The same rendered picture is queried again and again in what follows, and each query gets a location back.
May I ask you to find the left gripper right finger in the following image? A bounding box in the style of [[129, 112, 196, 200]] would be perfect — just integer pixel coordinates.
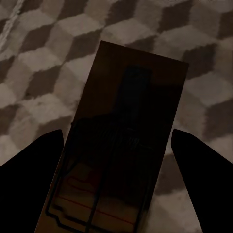
[[171, 129, 233, 233]]

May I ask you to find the mousetrap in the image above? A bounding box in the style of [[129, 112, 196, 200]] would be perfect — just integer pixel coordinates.
[[34, 41, 190, 233]]

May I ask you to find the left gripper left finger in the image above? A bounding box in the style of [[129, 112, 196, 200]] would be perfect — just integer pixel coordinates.
[[0, 129, 64, 233]]

